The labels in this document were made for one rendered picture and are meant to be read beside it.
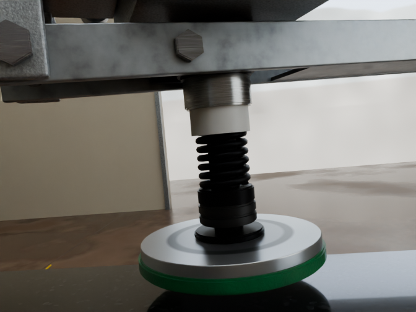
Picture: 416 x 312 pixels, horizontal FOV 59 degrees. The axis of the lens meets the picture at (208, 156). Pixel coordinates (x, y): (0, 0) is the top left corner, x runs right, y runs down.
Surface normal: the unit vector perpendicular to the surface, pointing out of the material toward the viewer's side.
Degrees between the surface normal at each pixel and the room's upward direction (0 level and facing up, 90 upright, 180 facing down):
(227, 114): 90
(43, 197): 90
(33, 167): 90
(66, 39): 90
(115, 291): 0
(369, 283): 0
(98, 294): 0
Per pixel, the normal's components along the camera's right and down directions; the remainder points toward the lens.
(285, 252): -0.09, -0.99
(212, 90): -0.16, 0.07
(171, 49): 0.33, 0.02
